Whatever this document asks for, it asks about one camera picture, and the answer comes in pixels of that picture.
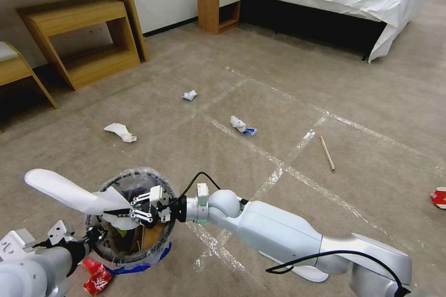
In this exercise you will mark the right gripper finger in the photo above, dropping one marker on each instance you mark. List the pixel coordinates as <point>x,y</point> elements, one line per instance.
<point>141,216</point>
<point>143,199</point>

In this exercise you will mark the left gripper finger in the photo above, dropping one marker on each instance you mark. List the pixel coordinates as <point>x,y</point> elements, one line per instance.
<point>92,233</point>
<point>102,236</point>

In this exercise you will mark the black round trash bin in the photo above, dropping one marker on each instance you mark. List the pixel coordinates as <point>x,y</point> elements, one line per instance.
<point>163,238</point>

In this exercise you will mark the large white paper sheet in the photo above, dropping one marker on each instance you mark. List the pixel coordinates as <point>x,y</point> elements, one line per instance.
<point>59,187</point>

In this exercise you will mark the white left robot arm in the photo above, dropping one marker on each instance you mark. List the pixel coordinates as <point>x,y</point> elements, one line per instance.
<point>31,272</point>

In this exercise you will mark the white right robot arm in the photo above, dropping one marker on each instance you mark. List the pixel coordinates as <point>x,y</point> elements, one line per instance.
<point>278,227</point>

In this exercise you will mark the clear plastic bin liner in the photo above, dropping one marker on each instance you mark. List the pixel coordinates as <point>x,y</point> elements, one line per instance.
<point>146,265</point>

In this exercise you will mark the clear floor tape strip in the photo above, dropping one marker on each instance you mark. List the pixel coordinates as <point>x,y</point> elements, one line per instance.
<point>278,164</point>
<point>275,177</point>
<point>223,97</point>
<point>348,118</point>

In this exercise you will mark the brown cardboard piece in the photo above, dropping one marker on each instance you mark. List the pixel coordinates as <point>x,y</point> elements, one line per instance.
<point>151,238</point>

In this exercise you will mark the red printed snack packet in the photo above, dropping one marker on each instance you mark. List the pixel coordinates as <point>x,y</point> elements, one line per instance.
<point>98,278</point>

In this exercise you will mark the crumpled white paper towel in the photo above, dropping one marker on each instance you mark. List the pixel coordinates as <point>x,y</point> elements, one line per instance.
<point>120,131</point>

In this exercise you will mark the white tissue with blue wrapper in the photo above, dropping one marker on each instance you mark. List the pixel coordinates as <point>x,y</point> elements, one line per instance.
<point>240,124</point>

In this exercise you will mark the small crumpled white paper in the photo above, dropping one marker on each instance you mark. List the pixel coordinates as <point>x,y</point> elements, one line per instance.
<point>189,95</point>

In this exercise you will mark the wooden chopstick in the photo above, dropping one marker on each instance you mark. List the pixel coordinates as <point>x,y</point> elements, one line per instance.
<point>327,153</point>

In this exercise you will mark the wooden chair with white cushion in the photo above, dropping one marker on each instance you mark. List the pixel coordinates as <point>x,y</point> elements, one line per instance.
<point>17,70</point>

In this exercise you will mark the wooden desk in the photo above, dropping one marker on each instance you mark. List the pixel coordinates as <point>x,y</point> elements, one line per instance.
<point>129,4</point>

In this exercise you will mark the wooden step stool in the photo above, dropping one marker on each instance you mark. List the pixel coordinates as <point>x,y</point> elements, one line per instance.
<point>76,15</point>

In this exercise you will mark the wooden nightstand with white drawer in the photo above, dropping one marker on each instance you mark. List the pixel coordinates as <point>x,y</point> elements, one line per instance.
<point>217,6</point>

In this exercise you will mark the red and white wrapper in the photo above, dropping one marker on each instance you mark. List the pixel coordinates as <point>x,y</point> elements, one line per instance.
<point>439,198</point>

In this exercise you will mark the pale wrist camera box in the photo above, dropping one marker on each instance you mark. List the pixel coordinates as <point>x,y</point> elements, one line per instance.
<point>156,194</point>
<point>59,232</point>

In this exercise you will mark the black bed frame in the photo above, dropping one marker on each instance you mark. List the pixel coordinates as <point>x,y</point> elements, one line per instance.
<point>296,15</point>

